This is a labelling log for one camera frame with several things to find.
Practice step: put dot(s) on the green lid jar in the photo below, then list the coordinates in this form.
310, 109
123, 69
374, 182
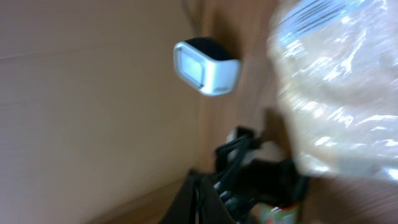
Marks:
278, 215

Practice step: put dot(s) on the brown snack pouch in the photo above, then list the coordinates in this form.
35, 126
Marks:
336, 61

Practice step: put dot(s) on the white barcode scanner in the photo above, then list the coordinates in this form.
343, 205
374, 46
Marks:
206, 66

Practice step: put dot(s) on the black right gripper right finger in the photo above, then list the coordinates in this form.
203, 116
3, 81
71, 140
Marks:
211, 209

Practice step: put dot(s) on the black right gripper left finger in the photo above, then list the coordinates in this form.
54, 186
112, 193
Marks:
183, 209

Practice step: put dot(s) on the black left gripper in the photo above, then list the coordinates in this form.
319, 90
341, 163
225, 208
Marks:
241, 188

